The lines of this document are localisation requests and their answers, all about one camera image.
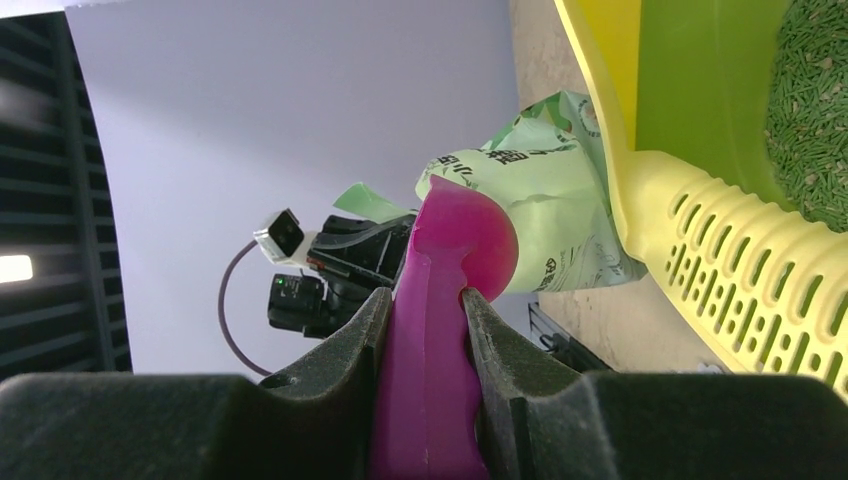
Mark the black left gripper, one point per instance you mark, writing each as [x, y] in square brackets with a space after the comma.
[353, 257]

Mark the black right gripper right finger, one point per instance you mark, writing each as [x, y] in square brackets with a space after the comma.
[541, 419]

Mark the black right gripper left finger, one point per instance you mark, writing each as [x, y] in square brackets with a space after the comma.
[310, 420]

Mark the purple plastic litter scoop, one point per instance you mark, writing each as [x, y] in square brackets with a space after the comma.
[428, 392]

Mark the green cat litter bag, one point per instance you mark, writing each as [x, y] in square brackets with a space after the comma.
[546, 170]

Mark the yellow sifting litter tray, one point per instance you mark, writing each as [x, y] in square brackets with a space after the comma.
[765, 289]

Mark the green litter box base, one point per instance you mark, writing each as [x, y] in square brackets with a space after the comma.
[703, 85]

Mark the green cat litter granules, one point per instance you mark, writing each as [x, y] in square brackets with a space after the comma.
[806, 116]

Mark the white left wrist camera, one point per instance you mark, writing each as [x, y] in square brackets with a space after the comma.
[283, 241]

